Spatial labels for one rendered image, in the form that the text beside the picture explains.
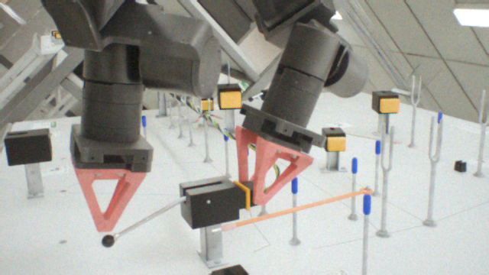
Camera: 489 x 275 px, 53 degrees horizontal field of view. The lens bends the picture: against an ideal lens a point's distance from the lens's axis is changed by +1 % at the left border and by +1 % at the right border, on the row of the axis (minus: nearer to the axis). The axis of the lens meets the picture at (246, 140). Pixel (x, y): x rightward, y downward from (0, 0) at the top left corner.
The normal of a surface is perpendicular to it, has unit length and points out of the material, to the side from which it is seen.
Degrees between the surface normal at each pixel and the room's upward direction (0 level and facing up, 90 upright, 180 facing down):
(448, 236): 48
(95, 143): 39
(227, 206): 87
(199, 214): 87
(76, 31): 141
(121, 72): 87
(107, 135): 95
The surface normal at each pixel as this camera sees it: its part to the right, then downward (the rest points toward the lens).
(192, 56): -0.30, 0.73
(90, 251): -0.03, -0.96
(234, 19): 0.36, 0.26
